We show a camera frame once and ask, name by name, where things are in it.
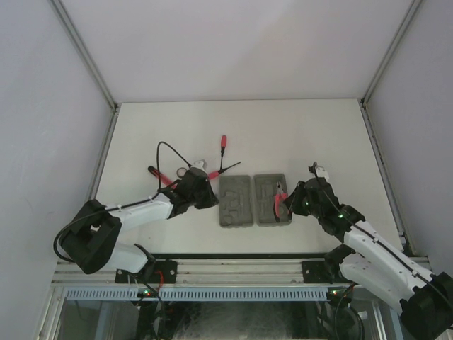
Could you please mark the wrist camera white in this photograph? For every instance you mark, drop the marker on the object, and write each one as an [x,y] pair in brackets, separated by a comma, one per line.
[320,172]
[200,164]

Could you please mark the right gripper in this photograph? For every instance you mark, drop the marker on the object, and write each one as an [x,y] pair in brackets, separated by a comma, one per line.
[293,202]

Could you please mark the grey plastic tool case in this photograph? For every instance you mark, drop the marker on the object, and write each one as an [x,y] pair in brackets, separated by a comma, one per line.
[246,200]

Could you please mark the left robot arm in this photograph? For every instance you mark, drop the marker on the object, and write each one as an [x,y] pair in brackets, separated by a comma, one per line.
[90,240]

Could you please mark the red black pliers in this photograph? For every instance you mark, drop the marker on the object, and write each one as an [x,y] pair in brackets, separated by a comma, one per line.
[279,197]

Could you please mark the left aluminium frame post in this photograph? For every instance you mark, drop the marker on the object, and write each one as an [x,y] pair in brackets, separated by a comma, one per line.
[75,38]

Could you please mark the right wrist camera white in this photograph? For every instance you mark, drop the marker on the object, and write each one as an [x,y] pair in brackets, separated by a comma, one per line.
[320,172]

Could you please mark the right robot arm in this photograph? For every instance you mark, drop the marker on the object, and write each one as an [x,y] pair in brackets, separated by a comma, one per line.
[422,299]

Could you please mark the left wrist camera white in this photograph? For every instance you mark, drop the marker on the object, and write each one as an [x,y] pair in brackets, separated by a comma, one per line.
[200,164]

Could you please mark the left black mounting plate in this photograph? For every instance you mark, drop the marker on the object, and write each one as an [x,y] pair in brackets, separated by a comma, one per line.
[148,272]

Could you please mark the right aluminium frame post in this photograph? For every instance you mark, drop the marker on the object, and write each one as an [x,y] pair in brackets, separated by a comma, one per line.
[389,55]

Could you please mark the aluminium frame post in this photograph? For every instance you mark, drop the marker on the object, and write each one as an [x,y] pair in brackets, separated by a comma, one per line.
[389,55]
[75,38]

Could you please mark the red utility knife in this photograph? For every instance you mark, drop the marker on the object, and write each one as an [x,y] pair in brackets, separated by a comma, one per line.
[164,180]

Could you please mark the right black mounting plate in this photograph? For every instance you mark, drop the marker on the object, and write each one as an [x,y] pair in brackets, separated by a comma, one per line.
[316,272]

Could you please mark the black mounting plate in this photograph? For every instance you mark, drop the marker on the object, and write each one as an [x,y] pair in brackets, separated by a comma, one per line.
[316,272]
[148,272]

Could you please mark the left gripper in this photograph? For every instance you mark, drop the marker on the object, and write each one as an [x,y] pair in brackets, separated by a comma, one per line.
[210,200]

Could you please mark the red screwdriver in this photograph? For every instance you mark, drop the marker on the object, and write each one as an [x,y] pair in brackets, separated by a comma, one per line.
[222,150]
[215,174]

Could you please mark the grey slotted cable duct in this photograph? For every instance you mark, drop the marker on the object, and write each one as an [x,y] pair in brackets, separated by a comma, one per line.
[202,294]

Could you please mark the aluminium front rail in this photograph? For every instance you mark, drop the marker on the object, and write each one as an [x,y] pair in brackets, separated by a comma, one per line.
[203,272]

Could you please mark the black tape roll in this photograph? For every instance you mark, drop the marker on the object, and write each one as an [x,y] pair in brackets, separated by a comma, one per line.
[181,172]

